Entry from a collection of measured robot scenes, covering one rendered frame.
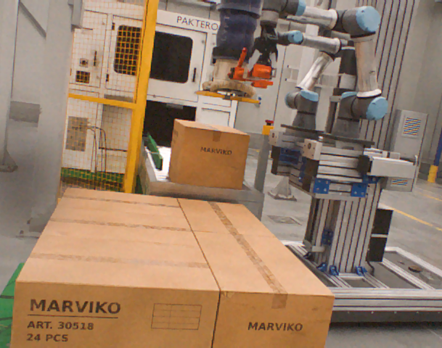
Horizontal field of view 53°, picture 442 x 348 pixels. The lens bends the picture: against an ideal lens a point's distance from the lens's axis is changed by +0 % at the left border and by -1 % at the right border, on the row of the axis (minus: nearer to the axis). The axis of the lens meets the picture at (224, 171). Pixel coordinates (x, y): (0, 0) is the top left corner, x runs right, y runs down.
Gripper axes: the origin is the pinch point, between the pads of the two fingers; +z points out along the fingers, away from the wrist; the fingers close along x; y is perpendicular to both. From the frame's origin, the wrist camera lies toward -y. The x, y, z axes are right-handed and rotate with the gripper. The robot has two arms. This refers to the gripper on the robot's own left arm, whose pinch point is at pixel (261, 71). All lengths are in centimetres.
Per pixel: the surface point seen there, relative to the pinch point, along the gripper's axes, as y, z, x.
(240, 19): 50, -28, 3
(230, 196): 70, 70, -12
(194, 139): 74, 39, 14
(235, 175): 75, 58, -14
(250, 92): 41.6, 8.1, -7.0
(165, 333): -58, 88, 32
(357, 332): 19, 127, -82
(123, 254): -33, 73, 47
